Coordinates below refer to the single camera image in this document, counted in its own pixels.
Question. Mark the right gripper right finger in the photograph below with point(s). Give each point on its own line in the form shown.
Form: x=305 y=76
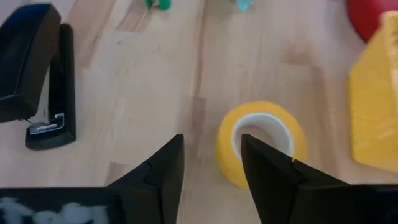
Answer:
x=286 y=193

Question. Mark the red desk lamp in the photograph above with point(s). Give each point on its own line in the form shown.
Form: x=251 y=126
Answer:
x=363 y=15

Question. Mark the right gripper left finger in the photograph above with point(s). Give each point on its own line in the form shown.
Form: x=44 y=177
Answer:
x=155 y=193

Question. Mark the small green stapler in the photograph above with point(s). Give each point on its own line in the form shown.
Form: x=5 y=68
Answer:
x=163 y=3

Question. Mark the black stapler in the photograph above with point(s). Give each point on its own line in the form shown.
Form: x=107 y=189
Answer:
x=25 y=62

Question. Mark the yellow plastic basket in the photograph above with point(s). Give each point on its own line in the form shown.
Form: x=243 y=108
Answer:
x=373 y=109

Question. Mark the yellow tape roll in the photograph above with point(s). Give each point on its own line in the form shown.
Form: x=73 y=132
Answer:
x=227 y=149

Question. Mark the blue staple remover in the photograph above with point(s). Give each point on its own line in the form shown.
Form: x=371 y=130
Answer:
x=244 y=3

